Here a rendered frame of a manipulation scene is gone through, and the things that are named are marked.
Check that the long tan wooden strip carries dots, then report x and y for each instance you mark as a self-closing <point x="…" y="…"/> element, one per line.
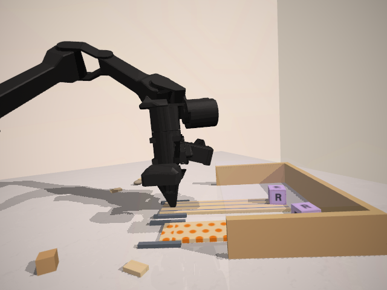
<point x="195" y="207"/>

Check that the tan strip with orange dots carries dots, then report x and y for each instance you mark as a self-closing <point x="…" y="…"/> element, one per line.
<point x="194" y="232"/>

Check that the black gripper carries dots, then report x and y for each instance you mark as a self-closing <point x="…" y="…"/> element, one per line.
<point x="165" y="171"/>

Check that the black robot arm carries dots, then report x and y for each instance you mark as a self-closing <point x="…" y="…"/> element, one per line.
<point x="165" y="99"/>

